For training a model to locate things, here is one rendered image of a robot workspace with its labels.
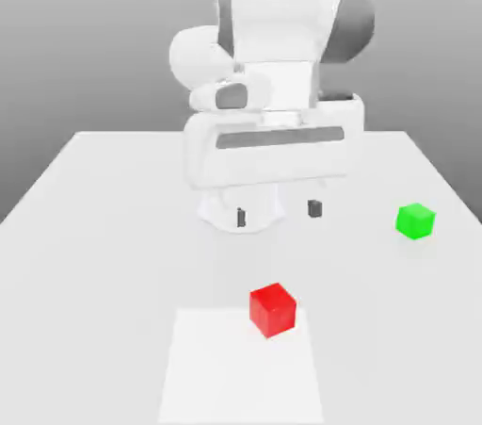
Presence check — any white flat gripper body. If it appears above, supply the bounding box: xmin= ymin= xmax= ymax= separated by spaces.
xmin=183 ymin=91 xmax=366 ymax=191

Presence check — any small red cube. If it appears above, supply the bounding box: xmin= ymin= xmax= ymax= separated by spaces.
xmin=249 ymin=282 xmax=297 ymax=340

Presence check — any small green cube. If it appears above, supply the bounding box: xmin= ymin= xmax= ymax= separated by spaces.
xmin=394 ymin=202 xmax=438 ymax=241

